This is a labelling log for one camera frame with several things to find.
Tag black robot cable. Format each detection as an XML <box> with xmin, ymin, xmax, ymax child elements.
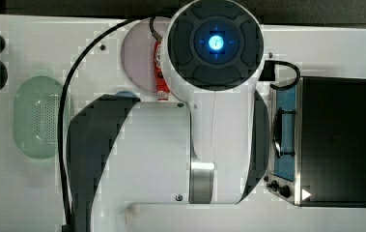
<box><xmin>57</xmin><ymin>17</ymin><xmax>140</xmax><ymax>226</ymax></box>

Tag green perforated colander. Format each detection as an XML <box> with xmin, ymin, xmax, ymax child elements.
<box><xmin>13</xmin><ymin>75</ymin><xmax>63</xmax><ymax>160</ymax></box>

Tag silver toy oven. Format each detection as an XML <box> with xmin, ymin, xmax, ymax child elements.
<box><xmin>264</xmin><ymin>76</ymin><xmax>366</xmax><ymax>208</ymax></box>

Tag red felt ketchup bottle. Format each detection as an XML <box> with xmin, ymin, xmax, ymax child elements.
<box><xmin>154</xmin><ymin>41</ymin><xmax>170</xmax><ymax>101</ymax></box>

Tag lilac round plate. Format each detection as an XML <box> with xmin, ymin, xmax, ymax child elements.
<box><xmin>121</xmin><ymin>18</ymin><xmax>156</xmax><ymax>93</ymax></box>

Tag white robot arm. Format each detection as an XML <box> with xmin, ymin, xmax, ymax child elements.
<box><xmin>66</xmin><ymin>0</ymin><xmax>268</xmax><ymax>232</ymax></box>

